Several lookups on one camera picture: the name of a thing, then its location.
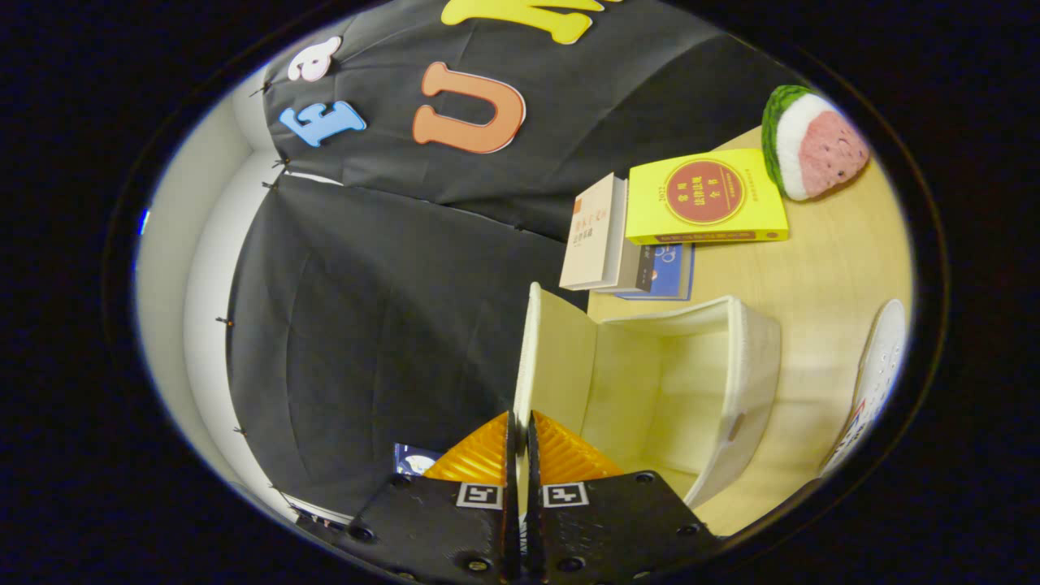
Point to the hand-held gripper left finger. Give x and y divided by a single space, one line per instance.
439 528

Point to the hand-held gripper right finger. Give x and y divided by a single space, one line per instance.
617 528

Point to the cream fabric storage box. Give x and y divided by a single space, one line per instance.
666 390

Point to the white canvas shoe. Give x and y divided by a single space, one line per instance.
881 366

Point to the lit computer screen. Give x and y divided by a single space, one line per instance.
414 461

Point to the blue book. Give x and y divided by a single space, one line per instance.
673 272

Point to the beige book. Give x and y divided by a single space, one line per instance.
589 236

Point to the yellow book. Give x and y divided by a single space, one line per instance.
703 199

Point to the watermelon slice plush toy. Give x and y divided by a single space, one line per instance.
812 146

